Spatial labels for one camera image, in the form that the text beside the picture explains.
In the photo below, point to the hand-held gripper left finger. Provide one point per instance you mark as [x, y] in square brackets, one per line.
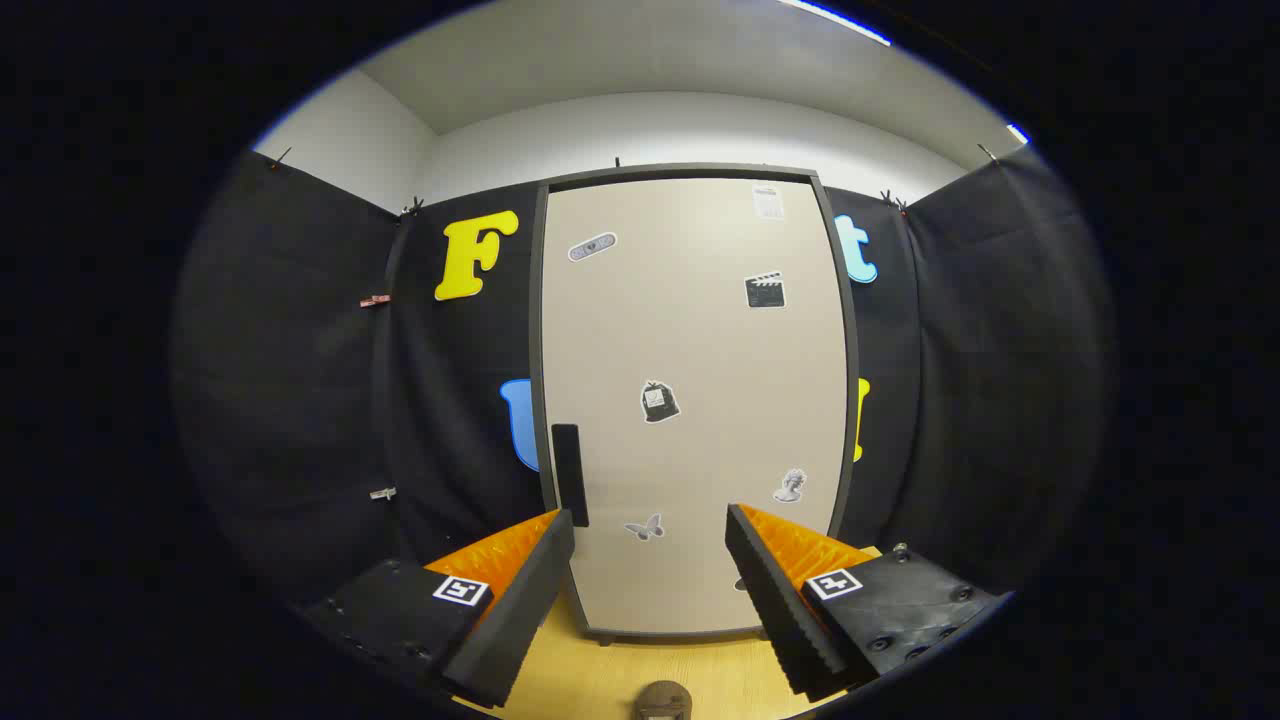
[530, 600]

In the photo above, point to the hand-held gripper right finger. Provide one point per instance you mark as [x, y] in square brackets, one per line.
[775, 600]

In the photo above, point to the brown fuzzy shoe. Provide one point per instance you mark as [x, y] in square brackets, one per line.
[664, 702]

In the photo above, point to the grey shoe cabinet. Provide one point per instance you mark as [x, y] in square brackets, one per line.
[536, 320]

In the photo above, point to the beige shoe cabinet door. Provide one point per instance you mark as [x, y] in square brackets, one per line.
[700, 330]

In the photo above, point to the black backdrop cloth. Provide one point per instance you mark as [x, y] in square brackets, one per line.
[300, 380]

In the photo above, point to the red cloth clip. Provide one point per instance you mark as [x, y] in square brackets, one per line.
[375, 300]

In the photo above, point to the black cloth clip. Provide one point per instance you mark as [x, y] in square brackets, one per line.
[413, 208]
[893, 201]

